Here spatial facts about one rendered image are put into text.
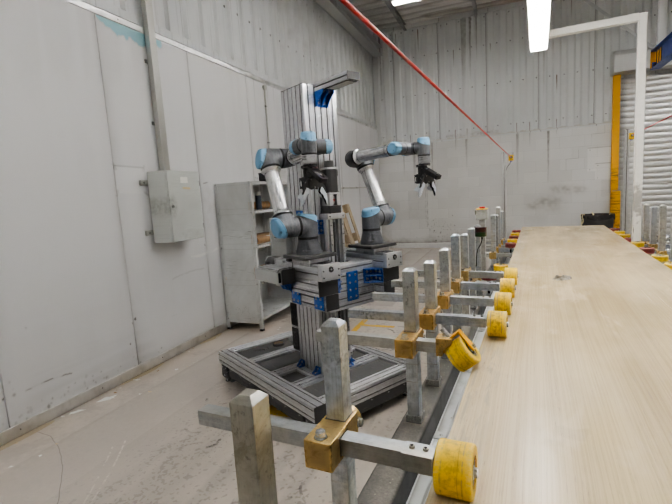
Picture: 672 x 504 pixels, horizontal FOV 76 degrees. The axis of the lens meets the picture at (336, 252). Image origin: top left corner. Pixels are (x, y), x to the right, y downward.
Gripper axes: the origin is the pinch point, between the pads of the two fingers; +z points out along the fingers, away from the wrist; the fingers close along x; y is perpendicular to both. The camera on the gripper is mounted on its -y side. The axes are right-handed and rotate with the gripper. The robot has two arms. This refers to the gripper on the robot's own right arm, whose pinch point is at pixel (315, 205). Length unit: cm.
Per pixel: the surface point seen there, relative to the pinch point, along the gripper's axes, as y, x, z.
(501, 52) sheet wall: 342, -749, -276
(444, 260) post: -68, -9, 23
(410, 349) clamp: -96, 41, 37
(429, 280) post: -79, 13, 25
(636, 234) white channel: -62, -238, 37
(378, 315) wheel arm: -66, 24, 37
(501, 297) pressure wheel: -89, -14, 35
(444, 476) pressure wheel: -134, 77, 37
